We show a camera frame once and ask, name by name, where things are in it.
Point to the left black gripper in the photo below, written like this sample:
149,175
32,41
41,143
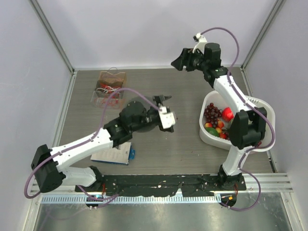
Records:
159,99

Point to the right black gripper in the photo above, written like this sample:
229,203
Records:
183,60

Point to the grey cable spool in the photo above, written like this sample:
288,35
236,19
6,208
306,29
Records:
143,112

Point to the white plastic basket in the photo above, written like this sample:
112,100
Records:
215,97

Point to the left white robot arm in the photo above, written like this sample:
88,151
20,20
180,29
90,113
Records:
52,167

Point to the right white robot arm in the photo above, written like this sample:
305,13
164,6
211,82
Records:
249,123

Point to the red grape bunch left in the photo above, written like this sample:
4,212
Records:
212,113

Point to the green avocado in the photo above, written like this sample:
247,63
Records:
212,131

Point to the blue razor package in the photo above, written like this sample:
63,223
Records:
118,155

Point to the small peach fruits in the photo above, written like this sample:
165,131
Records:
218,125

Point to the red apple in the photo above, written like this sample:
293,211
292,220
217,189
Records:
227,114

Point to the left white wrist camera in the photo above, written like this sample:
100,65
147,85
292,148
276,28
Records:
168,119

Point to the clear cable box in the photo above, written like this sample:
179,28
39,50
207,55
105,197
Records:
108,82

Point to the white slotted cable duct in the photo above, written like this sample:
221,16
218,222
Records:
178,198

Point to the aluminium frame rail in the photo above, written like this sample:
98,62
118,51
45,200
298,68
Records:
275,182

